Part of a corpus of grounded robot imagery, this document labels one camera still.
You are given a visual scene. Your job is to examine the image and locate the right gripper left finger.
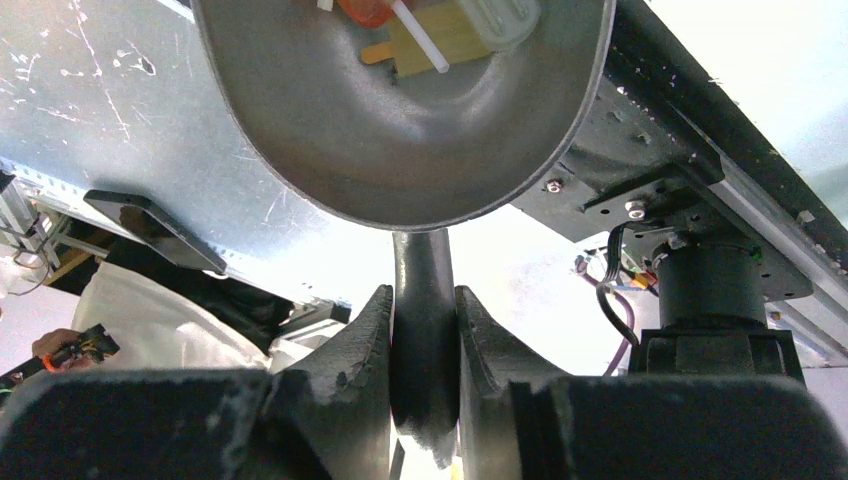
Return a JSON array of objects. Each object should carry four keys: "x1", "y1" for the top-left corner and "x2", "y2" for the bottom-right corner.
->
[{"x1": 264, "y1": 285, "x2": 393, "y2": 479}]

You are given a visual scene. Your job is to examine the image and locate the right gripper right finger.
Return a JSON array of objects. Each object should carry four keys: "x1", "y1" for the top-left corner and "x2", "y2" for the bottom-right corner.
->
[{"x1": 455, "y1": 286, "x2": 568, "y2": 479}]

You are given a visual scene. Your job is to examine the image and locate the metal scoop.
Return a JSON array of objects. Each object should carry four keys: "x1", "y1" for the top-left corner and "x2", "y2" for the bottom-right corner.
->
[{"x1": 191, "y1": 1, "x2": 616, "y2": 469}]

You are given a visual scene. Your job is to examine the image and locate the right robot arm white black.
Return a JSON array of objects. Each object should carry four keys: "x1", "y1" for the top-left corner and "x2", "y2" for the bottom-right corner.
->
[{"x1": 261, "y1": 243, "x2": 845, "y2": 479}]

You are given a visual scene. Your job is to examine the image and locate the person in white shirt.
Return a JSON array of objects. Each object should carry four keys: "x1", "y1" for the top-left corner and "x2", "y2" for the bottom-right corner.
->
[{"x1": 31, "y1": 239, "x2": 311, "y2": 373}]

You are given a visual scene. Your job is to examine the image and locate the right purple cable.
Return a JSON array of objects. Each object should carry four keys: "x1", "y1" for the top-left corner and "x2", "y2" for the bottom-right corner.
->
[{"x1": 582, "y1": 264, "x2": 637, "y2": 378}]

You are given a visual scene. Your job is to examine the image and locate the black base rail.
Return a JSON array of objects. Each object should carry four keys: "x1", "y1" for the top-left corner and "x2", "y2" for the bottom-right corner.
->
[{"x1": 515, "y1": 1, "x2": 847, "y2": 373}]

